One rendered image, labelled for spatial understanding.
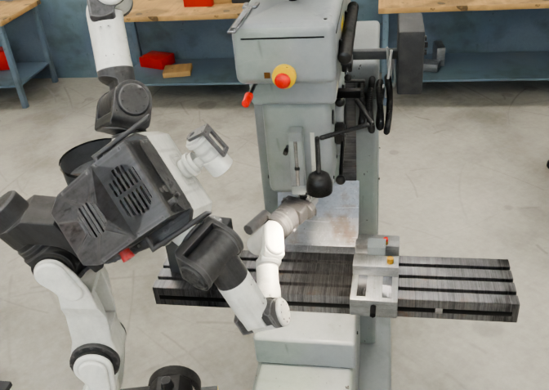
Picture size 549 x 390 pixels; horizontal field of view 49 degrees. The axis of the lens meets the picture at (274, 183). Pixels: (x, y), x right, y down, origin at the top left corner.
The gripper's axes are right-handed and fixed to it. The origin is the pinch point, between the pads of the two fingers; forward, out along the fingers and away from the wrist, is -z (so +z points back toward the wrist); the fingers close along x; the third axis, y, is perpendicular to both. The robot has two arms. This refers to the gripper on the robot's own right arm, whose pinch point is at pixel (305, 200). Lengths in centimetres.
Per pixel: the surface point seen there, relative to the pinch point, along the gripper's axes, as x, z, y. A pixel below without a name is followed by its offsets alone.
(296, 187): -5.0, 12.3, -13.3
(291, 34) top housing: -12, 20, -63
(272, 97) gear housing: -0.3, 14.3, -42.3
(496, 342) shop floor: -48, -92, 122
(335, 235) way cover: 4.2, -26.3, 32.0
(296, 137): -6.1, 12.0, -30.1
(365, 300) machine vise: -26.8, 9.5, 23.9
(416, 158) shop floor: 59, -246, 119
